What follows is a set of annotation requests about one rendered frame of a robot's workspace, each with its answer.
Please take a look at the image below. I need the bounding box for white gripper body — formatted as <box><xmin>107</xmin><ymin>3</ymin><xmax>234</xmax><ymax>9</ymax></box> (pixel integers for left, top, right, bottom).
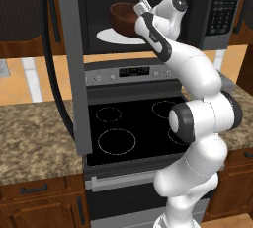
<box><xmin>132</xmin><ymin>0</ymin><xmax>153</xmax><ymax>18</ymax></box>

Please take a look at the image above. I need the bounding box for brown wooden bowl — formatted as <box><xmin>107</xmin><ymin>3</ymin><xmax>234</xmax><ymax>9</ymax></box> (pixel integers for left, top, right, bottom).
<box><xmin>109</xmin><ymin>2</ymin><xmax>141</xmax><ymax>38</ymax></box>

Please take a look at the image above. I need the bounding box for white microwave turntable plate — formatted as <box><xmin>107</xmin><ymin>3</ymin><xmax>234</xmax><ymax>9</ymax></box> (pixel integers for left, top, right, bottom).
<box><xmin>96</xmin><ymin>27</ymin><xmax>148</xmax><ymax>46</ymax></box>

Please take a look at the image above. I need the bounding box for grey black microwave oven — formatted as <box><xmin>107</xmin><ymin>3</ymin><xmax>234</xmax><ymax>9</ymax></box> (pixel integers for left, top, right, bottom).
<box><xmin>75</xmin><ymin>0</ymin><xmax>248</xmax><ymax>56</ymax></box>

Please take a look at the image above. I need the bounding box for grey microwave door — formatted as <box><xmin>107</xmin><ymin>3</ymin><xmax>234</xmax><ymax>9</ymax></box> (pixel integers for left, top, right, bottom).
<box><xmin>53</xmin><ymin>0</ymin><xmax>94</xmax><ymax>156</ymax></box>

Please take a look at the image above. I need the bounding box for steel oven door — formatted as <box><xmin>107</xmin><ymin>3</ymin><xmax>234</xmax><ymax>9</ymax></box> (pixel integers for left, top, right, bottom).
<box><xmin>84</xmin><ymin>168</ymin><xmax>211</xmax><ymax>228</ymax></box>

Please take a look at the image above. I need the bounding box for brown wooden base cupboard door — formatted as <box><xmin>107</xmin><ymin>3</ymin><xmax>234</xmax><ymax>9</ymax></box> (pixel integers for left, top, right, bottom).
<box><xmin>0</xmin><ymin>193</ymin><xmax>91</xmax><ymax>228</ymax></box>
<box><xmin>203</xmin><ymin>168</ymin><xmax>253</xmax><ymax>222</ymax></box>

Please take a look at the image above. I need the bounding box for black steel stove with hob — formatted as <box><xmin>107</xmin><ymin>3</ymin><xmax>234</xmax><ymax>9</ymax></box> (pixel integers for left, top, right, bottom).
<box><xmin>82</xmin><ymin>57</ymin><xmax>228</xmax><ymax>228</ymax></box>

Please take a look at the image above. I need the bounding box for brown wooden drawer front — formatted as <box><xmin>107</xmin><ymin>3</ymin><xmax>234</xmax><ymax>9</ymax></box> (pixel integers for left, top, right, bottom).
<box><xmin>0</xmin><ymin>174</ymin><xmax>87</xmax><ymax>204</ymax></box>
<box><xmin>222</xmin><ymin>147</ymin><xmax>253</xmax><ymax>175</ymax></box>

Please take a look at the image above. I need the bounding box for black wall cupboard handle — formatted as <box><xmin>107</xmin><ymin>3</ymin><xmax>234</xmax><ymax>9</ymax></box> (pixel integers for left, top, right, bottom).
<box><xmin>232</xmin><ymin>0</ymin><xmax>252</xmax><ymax>37</ymax></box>
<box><xmin>48</xmin><ymin>0</ymin><xmax>62</xmax><ymax>44</ymax></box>

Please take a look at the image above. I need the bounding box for dark wooden wall cupboard door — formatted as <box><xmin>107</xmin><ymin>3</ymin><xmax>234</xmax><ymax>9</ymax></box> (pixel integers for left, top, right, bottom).
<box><xmin>228</xmin><ymin>0</ymin><xmax>253</xmax><ymax>46</ymax></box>
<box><xmin>0</xmin><ymin>0</ymin><xmax>67</xmax><ymax>59</ymax></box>

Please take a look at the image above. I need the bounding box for black curved microwave door handle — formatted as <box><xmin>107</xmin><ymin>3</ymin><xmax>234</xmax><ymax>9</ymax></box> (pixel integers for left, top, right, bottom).
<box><xmin>41</xmin><ymin>0</ymin><xmax>75</xmax><ymax>138</ymax></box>

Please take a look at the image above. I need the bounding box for steel oven door handle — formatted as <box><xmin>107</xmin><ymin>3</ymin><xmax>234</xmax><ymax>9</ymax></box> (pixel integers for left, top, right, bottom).
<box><xmin>90</xmin><ymin>169</ymin><xmax>160</xmax><ymax>193</ymax></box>

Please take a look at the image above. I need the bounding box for black base cupboard handle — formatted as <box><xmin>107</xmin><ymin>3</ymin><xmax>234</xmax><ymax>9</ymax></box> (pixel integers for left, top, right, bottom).
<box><xmin>76</xmin><ymin>195</ymin><xmax>86</xmax><ymax>226</ymax></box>

